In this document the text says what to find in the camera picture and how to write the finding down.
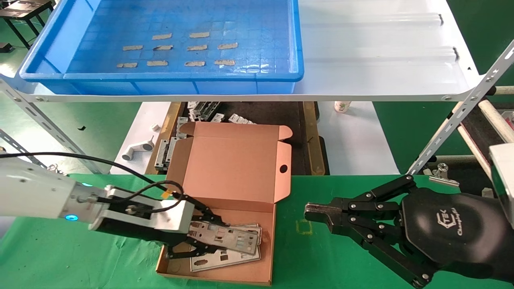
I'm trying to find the white plastic pipe fitting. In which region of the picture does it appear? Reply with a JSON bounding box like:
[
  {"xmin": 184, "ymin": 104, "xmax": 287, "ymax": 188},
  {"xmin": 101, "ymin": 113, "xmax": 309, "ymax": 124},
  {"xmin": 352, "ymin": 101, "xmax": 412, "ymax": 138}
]
[{"xmin": 121, "ymin": 136, "xmax": 155, "ymax": 162}]

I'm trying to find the green table mat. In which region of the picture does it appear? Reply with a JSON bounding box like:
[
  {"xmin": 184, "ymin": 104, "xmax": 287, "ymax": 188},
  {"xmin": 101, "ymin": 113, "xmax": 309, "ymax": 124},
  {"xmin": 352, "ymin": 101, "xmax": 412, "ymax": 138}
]
[{"xmin": 0, "ymin": 173, "xmax": 514, "ymax": 289}]

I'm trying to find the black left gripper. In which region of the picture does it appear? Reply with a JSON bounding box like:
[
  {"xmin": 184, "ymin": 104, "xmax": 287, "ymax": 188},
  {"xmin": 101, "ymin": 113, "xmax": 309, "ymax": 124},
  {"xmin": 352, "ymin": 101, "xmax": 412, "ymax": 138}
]
[{"xmin": 96, "ymin": 197, "xmax": 225, "ymax": 260}]

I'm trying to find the white metal shelf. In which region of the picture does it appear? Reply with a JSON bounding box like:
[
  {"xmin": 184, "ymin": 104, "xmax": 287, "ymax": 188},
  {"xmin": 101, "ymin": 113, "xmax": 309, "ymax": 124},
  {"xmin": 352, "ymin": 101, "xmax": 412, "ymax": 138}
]
[{"xmin": 0, "ymin": 0, "xmax": 482, "ymax": 103}]

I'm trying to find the white perforated angle bar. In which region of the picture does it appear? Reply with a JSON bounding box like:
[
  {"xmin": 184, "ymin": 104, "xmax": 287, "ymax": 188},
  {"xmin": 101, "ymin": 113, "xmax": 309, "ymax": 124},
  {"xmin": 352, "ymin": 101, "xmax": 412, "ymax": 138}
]
[
  {"xmin": 406, "ymin": 38, "xmax": 514, "ymax": 175},
  {"xmin": 0, "ymin": 128, "xmax": 48, "ymax": 169},
  {"xmin": 0, "ymin": 79, "xmax": 100, "ymax": 175}
]

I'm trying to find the white shelf board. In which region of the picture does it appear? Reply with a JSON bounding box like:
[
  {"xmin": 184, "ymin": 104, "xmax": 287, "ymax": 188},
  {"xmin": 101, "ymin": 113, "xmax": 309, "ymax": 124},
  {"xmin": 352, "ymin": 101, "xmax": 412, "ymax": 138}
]
[{"xmin": 110, "ymin": 101, "xmax": 400, "ymax": 175}]

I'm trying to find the brown cardboard box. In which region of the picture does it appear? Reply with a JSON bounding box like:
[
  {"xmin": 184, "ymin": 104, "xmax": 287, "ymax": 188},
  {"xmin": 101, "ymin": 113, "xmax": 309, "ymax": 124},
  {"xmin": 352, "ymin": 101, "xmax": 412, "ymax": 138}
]
[{"xmin": 156, "ymin": 121, "xmax": 292, "ymax": 286}]

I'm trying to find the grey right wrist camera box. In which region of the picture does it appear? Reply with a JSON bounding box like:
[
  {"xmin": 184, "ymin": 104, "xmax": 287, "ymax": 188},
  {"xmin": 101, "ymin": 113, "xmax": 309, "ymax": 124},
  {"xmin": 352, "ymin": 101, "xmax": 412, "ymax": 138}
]
[{"xmin": 488, "ymin": 142, "xmax": 514, "ymax": 229}]

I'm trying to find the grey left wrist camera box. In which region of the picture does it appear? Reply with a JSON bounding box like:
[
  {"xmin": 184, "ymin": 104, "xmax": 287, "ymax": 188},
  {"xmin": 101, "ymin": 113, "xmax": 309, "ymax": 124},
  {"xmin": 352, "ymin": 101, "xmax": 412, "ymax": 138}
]
[{"xmin": 88, "ymin": 185, "xmax": 194, "ymax": 234}]

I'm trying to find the black tray with brass frame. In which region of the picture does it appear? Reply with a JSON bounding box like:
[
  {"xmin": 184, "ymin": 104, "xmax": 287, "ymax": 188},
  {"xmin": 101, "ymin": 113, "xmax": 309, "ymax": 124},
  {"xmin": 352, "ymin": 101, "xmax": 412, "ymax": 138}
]
[{"xmin": 145, "ymin": 102, "xmax": 330, "ymax": 176}]

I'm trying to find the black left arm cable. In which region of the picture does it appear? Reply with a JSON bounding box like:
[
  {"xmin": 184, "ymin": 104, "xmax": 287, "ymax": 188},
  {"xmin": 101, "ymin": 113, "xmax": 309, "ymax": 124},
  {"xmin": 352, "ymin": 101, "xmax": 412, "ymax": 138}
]
[{"xmin": 0, "ymin": 152, "xmax": 186, "ymax": 213}]

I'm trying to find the black table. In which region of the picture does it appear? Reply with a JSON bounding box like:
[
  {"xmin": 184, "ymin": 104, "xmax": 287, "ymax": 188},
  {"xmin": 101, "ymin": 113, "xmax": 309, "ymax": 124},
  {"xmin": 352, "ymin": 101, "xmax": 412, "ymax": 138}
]
[{"xmin": 0, "ymin": 0, "xmax": 55, "ymax": 51}]

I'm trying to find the silver metal IO shield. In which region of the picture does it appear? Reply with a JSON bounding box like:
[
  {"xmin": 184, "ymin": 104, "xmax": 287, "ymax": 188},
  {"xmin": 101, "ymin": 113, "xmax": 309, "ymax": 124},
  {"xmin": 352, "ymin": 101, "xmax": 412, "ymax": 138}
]
[
  {"xmin": 225, "ymin": 223, "xmax": 262, "ymax": 245},
  {"xmin": 189, "ymin": 221, "xmax": 259, "ymax": 255},
  {"xmin": 190, "ymin": 247, "xmax": 261, "ymax": 273}
]

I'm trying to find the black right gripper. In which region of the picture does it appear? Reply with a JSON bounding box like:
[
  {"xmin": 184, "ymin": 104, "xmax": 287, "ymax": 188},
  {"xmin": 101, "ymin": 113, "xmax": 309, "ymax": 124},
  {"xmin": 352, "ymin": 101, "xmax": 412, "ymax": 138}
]
[{"xmin": 304, "ymin": 174, "xmax": 514, "ymax": 289}]

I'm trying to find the blue plastic tray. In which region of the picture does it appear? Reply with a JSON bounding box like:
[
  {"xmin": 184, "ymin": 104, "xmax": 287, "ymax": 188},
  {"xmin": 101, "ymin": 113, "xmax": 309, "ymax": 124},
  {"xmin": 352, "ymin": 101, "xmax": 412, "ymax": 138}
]
[{"xmin": 18, "ymin": 0, "xmax": 304, "ymax": 96}]

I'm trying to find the white pipe rack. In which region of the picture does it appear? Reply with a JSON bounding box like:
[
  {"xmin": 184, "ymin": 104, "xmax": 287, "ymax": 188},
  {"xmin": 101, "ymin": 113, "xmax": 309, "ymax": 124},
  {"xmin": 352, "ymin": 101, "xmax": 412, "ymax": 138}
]
[{"xmin": 434, "ymin": 85, "xmax": 514, "ymax": 197}]

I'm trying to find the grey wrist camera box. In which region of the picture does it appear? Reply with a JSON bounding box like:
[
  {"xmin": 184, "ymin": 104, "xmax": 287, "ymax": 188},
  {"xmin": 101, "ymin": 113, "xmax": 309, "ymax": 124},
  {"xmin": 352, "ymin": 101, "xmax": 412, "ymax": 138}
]
[
  {"xmin": 488, "ymin": 142, "xmax": 514, "ymax": 229},
  {"xmin": 88, "ymin": 185, "xmax": 194, "ymax": 234}
]

